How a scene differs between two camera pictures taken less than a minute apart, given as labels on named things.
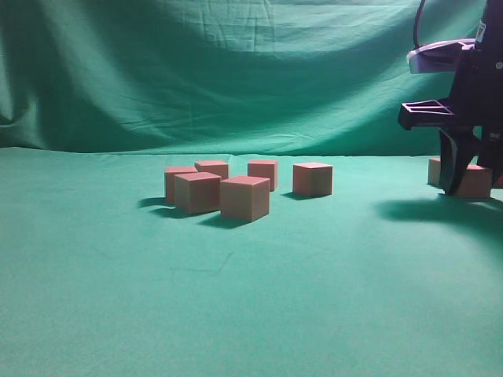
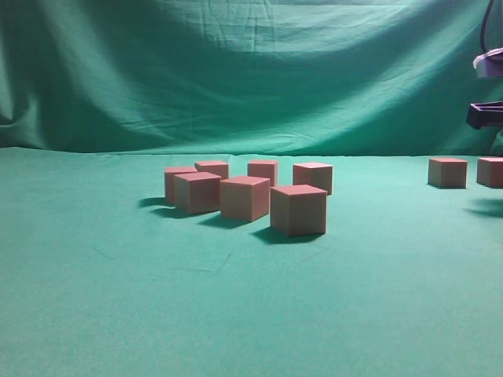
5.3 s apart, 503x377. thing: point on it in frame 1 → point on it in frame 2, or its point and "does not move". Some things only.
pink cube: [197, 192] does not move
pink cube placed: [220, 169] does not move
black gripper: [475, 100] → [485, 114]
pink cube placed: [266, 169] does not move
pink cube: [476, 182] → [298, 209]
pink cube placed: [244, 198] does not move
